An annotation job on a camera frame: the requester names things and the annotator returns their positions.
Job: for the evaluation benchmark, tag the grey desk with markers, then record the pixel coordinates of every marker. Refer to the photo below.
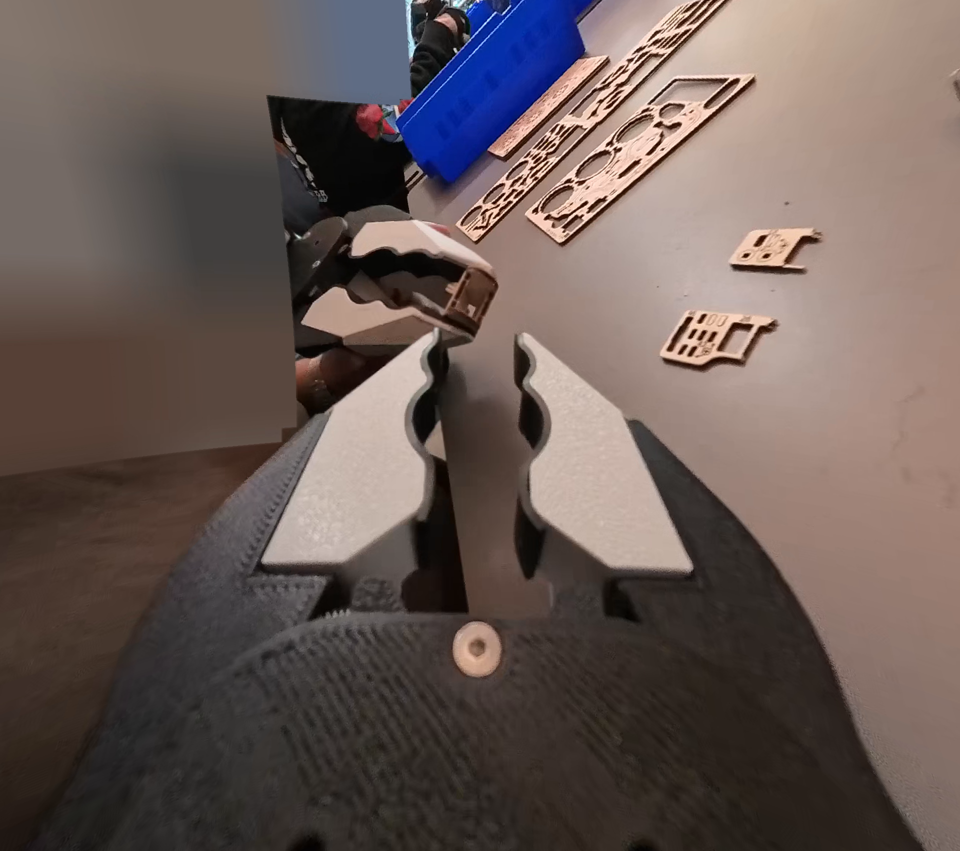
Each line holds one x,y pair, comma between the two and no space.
750,491

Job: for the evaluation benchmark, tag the person's left hand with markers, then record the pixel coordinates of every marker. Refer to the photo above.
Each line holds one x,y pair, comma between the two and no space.
330,371

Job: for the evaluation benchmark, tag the engraved solid plywood sheet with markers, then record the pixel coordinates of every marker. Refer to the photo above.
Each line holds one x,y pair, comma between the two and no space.
551,105

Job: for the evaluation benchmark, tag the small slotted wooden plate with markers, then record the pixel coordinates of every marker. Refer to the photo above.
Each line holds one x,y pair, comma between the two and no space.
694,345

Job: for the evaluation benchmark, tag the person's black printed clothing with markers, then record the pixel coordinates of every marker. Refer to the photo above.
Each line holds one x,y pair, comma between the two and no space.
337,146

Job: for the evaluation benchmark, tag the long cut-out plywood sheet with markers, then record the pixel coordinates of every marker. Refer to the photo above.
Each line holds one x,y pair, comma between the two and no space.
600,101

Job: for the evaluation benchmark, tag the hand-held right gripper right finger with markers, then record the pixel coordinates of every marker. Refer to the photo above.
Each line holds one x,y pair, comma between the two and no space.
600,491

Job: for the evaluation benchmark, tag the small notched wooden plate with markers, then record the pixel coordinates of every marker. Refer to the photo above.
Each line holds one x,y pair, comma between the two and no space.
757,255

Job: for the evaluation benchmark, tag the plywood sheet with round holes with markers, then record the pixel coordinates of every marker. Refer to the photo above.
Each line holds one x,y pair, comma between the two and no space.
679,97

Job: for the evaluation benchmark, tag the small wooden box model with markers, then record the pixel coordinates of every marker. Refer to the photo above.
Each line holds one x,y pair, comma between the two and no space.
469,300

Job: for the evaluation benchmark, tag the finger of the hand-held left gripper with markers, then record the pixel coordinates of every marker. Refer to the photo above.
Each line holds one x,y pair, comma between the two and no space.
360,326
420,240

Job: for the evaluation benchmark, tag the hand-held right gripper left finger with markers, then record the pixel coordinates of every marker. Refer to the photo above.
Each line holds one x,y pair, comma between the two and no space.
352,483

